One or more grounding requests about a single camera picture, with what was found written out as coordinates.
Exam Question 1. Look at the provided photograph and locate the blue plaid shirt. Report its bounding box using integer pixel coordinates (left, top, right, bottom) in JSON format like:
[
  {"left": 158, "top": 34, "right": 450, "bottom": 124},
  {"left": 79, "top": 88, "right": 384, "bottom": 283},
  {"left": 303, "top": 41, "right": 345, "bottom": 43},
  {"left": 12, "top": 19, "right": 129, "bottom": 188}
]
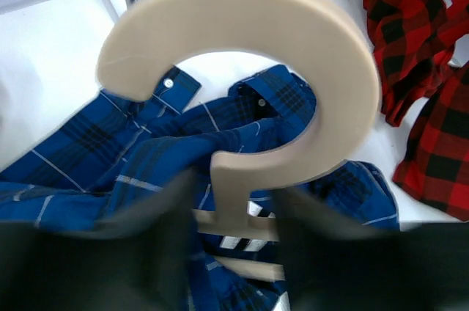
[{"left": 1, "top": 65, "right": 399, "bottom": 310}]

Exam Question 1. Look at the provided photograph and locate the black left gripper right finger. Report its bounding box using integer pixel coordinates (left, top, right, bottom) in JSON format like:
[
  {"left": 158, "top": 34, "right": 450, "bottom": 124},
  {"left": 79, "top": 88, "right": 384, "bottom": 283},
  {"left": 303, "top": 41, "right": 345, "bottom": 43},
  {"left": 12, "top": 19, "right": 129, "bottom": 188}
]
[{"left": 273, "top": 188, "right": 468, "bottom": 311}]

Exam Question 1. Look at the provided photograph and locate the red plaid shirt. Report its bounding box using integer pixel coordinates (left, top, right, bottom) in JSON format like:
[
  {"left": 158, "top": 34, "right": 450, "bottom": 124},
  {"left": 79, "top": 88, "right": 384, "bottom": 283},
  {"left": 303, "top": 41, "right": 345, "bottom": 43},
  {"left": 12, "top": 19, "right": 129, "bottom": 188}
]
[{"left": 363, "top": 0, "right": 468, "bottom": 221}]

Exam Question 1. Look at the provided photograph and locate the beige hanger with blue shirt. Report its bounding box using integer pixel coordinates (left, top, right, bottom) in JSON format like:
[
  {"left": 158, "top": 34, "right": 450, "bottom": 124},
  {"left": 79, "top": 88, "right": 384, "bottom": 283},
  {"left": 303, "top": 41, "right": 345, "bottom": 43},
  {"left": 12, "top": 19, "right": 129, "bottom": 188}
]
[{"left": 95, "top": 0, "right": 384, "bottom": 282}]

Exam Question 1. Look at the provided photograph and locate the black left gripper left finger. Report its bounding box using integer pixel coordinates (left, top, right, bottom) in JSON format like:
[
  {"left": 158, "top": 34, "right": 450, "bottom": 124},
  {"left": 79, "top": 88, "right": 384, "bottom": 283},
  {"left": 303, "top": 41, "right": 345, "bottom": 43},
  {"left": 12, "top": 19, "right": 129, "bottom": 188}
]
[{"left": 1, "top": 169, "right": 197, "bottom": 310}]

